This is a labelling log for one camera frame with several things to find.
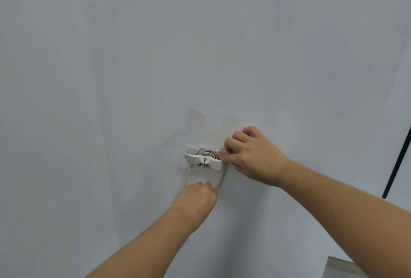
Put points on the person's left fingers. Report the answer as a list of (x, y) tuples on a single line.
[(207, 188)]

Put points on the person's right middle finger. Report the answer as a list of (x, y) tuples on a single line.
[(241, 135)]

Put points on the person's right forearm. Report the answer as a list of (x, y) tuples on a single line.
[(346, 213)]

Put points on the person's right thumb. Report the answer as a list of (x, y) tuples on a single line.
[(230, 157)]

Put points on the person's left forearm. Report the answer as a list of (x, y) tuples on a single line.
[(151, 242)]

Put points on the person's left hand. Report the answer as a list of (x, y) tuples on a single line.
[(196, 200)]

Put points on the person's right hand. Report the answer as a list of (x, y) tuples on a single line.
[(257, 159)]

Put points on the black pole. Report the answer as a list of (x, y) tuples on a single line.
[(397, 162)]

